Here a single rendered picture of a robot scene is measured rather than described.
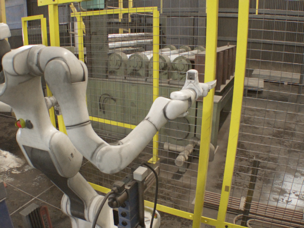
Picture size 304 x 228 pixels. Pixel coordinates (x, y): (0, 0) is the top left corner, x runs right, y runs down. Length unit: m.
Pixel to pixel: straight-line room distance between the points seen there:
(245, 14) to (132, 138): 0.83
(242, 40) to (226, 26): 10.96
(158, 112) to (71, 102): 0.29
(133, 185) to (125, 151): 0.11
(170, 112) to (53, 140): 0.43
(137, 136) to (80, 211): 0.69
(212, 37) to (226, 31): 10.93
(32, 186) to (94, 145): 2.31
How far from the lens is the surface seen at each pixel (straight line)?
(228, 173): 1.54
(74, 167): 1.09
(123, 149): 0.78
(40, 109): 0.95
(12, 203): 2.85
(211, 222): 1.78
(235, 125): 1.42
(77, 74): 0.75
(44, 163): 1.09
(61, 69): 0.72
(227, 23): 12.27
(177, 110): 0.87
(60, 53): 0.75
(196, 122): 3.36
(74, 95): 0.73
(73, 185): 1.20
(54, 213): 2.58
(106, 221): 1.47
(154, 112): 0.86
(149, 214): 1.88
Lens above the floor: 1.60
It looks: 19 degrees down
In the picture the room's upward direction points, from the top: straight up
